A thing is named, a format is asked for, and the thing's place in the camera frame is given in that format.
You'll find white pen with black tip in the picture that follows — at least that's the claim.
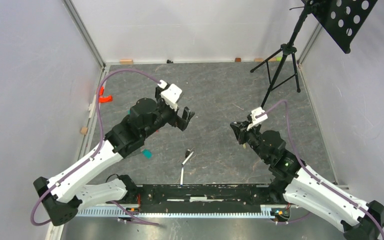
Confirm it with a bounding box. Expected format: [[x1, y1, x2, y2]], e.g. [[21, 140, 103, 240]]
[[181, 151, 194, 166]]

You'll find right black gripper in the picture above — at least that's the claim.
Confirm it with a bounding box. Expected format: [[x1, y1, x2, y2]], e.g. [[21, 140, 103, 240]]
[[230, 120, 270, 164]]

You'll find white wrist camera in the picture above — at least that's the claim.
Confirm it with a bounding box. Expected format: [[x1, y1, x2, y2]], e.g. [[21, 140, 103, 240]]
[[246, 106, 268, 131], [157, 79, 183, 111]]

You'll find red block upright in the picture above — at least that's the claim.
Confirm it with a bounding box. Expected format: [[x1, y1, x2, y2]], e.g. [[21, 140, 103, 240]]
[[99, 86, 104, 96]]

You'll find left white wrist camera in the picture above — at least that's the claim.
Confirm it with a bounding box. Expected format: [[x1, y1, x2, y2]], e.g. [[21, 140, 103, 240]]
[[157, 79, 183, 111]]

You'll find teal block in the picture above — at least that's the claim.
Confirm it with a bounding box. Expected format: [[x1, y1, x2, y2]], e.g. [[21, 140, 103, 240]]
[[142, 149, 153, 159]]

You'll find black music stand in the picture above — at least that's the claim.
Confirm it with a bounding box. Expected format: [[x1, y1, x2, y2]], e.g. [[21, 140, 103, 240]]
[[250, 0, 378, 107]]

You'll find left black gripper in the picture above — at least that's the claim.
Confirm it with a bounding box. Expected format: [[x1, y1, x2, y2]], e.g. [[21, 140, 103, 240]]
[[142, 87, 195, 139]]

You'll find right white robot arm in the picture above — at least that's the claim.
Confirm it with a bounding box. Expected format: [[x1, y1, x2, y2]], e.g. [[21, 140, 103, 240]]
[[230, 121, 384, 240]]

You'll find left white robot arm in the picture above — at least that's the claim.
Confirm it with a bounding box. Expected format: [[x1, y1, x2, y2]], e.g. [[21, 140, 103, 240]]
[[30, 84, 195, 226]]

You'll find white pen with blue tip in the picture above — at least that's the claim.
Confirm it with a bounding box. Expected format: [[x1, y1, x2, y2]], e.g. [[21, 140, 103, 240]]
[[179, 165, 184, 186]]

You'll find red L-shaped block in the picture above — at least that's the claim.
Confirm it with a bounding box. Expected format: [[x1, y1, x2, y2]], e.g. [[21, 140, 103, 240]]
[[98, 95, 113, 103]]

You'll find white cable duct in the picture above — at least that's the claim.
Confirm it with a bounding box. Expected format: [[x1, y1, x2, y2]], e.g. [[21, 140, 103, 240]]
[[76, 206, 275, 219]]

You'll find wooden block at wall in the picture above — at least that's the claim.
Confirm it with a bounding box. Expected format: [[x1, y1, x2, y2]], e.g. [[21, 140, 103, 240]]
[[119, 58, 134, 65]]

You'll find small wooden block left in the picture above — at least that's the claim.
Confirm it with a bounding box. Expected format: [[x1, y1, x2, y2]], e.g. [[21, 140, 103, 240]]
[[80, 126, 89, 135]]

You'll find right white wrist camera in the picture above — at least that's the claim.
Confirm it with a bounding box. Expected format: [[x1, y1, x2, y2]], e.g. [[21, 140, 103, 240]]
[[246, 106, 268, 131]]

